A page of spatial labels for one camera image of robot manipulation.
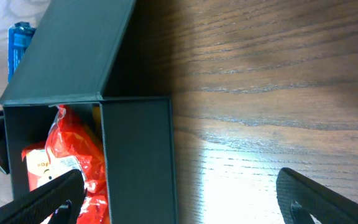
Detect red snack bag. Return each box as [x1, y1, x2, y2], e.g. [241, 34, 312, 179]
[45, 105, 109, 224]

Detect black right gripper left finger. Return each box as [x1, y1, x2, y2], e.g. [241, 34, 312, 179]
[0, 169, 85, 223]

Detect blue cookie pack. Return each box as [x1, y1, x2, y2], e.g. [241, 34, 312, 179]
[7, 22, 36, 82]

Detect red Pringles can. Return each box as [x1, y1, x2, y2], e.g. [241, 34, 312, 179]
[21, 141, 57, 191]

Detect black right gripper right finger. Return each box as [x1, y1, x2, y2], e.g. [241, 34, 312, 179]
[276, 167, 358, 223]

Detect dark green open box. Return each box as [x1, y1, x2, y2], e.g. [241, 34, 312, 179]
[0, 0, 178, 223]

